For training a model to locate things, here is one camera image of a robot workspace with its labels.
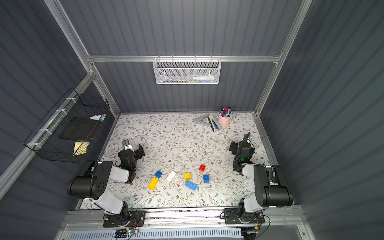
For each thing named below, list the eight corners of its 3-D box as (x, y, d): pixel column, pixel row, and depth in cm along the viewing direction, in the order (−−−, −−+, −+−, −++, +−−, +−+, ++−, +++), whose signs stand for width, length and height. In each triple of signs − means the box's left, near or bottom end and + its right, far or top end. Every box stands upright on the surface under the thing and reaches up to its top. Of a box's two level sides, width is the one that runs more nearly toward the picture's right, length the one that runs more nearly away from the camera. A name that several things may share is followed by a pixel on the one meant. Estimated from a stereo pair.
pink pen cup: (218, 128, 113) (220, 115, 103) (217, 119, 119) (219, 107, 108) (229, 128, 113) (232, 115, 103) (227, 119, 119) (230, 107, 108)
